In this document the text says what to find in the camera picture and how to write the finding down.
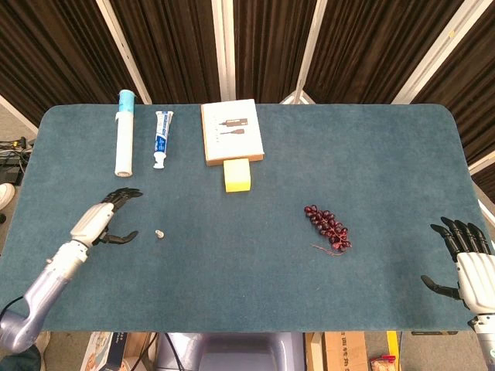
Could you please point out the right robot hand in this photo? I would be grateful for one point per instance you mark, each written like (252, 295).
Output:
(477, 274)

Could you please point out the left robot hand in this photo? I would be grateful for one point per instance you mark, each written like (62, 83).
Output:
(93, 224)

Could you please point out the small white cap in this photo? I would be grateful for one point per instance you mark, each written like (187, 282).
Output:
(159, 234)

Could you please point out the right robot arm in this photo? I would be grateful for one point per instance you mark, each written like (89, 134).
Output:
(485, 336)

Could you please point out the lilac robot base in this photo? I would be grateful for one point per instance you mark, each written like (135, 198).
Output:
(239, 353)

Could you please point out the white plastic tube teal end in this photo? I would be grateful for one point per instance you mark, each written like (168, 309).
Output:
(125, 135)

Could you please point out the yellow strip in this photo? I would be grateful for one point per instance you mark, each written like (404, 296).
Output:
(393, 344)

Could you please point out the blue white toothpaste tube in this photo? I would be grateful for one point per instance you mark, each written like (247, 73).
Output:
(161, 135)

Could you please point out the colourful printed carton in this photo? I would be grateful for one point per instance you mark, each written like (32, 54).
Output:
(104, 351)

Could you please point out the red snack packet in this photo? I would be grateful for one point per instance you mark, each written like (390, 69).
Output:
(383, 364)

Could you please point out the yellow cube block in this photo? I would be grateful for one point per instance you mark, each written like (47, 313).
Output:
(237, 175)

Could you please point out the brown cardboard box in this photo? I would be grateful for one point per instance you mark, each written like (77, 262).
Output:
(345, 351)

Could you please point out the red artificial grape bunch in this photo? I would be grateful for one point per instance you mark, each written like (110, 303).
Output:
(328, 228)

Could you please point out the flat white cardboard box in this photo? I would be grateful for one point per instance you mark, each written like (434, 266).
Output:
(232, 131)

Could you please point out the dark brown curtain panel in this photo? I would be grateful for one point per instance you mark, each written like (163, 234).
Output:
(472, 89)
(50, 50)
(270, 46)
(174, 46)
(371, 46)

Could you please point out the blue felt table mat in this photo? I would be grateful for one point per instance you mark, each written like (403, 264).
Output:
(270, 270)

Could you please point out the white partition frame post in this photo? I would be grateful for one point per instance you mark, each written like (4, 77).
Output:
(433, 54)
(17, 114)
(224, 46)
(123, 50)
(307, 50)

